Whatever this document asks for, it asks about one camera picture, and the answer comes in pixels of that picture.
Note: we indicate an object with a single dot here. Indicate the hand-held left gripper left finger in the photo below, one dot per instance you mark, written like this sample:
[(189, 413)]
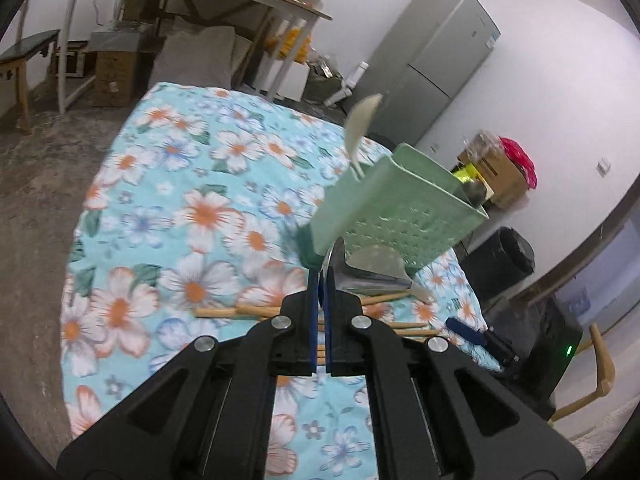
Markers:
[(313, 320)]

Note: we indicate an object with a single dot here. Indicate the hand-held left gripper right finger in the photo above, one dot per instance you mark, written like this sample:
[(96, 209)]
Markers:
[(329, 325)]

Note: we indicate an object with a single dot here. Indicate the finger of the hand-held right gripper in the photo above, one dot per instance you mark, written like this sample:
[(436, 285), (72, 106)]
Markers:
[(465, 332)]

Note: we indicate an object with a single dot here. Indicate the green utensil holder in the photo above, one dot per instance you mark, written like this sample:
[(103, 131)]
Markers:
[(400, 210)]

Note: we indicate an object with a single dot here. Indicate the black round bin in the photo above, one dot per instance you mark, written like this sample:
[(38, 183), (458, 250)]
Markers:
[(500, 260)]

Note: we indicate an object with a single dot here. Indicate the black device green light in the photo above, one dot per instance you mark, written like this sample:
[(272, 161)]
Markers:
[(550, 355)]

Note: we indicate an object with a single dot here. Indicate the wooden chair black seat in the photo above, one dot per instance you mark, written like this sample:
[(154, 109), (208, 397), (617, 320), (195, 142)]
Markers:
[(605, 360), (30, 45)]

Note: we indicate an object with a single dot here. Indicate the printed cardboard box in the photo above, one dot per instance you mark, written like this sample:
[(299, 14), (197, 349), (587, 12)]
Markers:
[(502, 180)]

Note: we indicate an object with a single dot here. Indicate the yellow-green rice bag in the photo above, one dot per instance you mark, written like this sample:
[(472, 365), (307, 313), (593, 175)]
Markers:
[(465, 175)]

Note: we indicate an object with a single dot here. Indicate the floral blue tablecloth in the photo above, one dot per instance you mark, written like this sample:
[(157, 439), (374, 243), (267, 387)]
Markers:
[(200, 210)]

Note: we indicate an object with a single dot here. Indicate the pink plastic bag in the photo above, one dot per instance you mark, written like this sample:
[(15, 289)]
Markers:
[(520, 157)]

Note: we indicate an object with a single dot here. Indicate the clear plastic bag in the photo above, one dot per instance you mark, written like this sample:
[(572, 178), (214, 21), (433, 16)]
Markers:
[(480, 142)]

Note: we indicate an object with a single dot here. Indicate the cream plastic spoon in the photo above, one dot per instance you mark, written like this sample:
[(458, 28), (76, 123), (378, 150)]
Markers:
[(361, 120)]

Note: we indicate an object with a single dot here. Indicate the olive green bag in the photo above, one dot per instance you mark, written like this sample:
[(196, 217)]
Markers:
[(322, 82)]

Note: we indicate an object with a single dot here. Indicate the white panel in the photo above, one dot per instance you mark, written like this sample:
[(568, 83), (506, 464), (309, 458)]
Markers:
[(280, 80)]

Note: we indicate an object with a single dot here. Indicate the white narrow appliance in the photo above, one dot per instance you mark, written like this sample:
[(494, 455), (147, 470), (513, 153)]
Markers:
[(357, 74)]

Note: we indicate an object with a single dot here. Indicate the silver refrigerator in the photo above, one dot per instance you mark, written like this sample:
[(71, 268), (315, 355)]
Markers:
[(430, 60)]

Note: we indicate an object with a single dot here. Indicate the yellow plastic bag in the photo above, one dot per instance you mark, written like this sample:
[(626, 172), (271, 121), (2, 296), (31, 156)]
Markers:
[(292, 42)]

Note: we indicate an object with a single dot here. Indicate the grey pillow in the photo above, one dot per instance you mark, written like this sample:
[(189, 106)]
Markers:
[(195, 57)]

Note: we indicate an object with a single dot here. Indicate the brown cardboard box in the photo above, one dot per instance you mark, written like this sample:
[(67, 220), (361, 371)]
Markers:
[(142, 5), (114, 80)]

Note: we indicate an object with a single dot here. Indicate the grey plastic bin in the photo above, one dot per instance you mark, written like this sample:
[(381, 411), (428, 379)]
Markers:
[(125, 40)]

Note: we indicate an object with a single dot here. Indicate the small white oven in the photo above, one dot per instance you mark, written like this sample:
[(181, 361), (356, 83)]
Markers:
[(75, 62)]

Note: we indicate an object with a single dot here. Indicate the white desk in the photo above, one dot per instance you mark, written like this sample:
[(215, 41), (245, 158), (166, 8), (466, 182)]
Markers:
[(68, 50)]

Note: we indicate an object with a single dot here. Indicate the white wall outlet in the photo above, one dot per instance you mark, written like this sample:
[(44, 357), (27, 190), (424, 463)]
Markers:
[(605, 166)]

